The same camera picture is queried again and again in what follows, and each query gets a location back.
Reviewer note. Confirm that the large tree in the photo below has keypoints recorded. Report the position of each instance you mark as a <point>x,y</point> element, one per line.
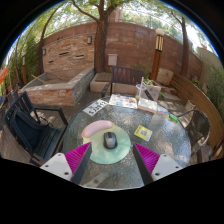
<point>100,43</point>

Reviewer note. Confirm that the colourful printed sheet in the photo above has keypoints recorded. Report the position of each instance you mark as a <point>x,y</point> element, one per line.
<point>122,101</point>

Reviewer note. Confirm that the round green mouse pad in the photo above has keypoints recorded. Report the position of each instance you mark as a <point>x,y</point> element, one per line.
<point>103,155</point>

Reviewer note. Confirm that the yellow printed card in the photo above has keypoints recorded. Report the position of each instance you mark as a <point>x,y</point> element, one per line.
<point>143,133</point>

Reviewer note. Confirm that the wall lamp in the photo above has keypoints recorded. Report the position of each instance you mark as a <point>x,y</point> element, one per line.
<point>89,40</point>
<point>44,51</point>

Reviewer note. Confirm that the clear plastic cup with straw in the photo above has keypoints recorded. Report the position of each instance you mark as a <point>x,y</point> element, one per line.
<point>140,93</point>

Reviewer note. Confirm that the raised stone basin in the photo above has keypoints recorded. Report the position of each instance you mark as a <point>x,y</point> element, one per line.
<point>53,91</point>

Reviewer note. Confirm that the white square planter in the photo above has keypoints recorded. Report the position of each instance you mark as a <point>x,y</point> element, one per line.
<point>154,90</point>

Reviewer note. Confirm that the grey and black computer mouse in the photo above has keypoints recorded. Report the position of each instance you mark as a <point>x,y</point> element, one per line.
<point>110,140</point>

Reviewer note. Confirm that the black slatted armchair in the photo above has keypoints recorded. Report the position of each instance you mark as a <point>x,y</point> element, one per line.
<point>26,130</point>

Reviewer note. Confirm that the grey wall box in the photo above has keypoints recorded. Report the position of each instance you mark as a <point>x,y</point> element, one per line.
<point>112,59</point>

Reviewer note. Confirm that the thin tree by wall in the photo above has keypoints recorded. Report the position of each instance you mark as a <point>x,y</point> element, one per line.
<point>185,46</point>

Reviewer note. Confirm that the wooden garden lamp post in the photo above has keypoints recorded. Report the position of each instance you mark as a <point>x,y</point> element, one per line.
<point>156,56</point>

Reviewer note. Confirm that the slender leaning tree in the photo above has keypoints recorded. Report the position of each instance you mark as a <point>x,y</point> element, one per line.
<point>40,50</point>

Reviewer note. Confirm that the dark wooden slatted chair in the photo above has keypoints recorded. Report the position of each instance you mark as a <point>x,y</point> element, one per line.
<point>125,75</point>

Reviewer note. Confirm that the white and blue packet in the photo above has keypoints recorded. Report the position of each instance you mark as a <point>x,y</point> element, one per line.
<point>162,110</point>

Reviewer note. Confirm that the low stone step block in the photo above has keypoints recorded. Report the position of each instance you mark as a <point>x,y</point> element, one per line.
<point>99,82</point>

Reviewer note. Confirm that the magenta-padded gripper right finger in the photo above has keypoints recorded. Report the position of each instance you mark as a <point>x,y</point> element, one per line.
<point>165,165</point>

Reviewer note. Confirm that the green plastic case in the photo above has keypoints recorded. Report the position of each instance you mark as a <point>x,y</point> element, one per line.
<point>173,117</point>

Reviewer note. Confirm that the curved wooden bench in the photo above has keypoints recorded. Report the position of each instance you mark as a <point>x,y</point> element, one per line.
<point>200,96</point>

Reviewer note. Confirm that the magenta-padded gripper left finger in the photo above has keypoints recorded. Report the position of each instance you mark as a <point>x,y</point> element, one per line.
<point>56,165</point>

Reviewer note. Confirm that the white lettered sign plate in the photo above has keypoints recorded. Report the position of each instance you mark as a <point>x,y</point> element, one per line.
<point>95,107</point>

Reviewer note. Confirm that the tan stone block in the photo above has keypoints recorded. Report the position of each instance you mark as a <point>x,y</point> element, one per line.
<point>165,76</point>

